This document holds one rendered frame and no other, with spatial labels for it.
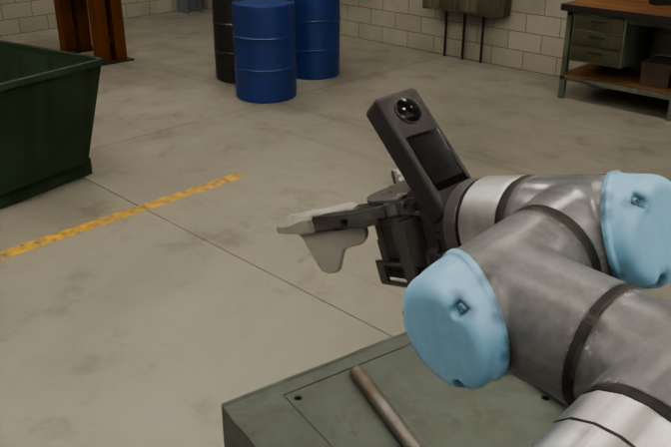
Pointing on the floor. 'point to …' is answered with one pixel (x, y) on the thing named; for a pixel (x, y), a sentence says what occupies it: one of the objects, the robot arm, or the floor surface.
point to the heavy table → (66, 12)
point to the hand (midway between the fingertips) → (335, 196)
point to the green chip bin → (44, 118)
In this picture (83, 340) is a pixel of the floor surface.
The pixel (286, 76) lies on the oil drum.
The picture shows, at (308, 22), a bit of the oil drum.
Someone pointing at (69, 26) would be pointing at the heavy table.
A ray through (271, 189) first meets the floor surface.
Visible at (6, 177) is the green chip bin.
